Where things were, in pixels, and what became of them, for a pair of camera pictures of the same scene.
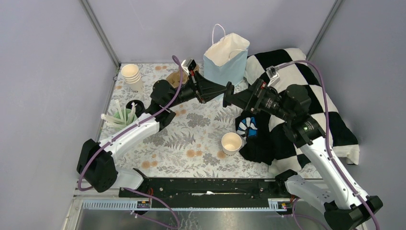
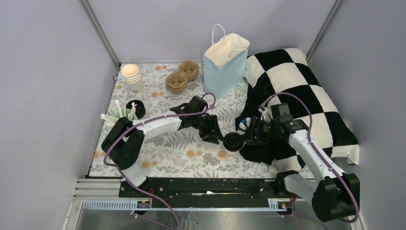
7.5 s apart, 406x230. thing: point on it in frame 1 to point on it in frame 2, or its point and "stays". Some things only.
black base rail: [207, 192] stays
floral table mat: [201, 143] stays
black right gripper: [251, 98] to [256, 139]
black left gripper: [203, 88] to [212, 133]
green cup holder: [124, 118] stays
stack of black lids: [139, 108] stays
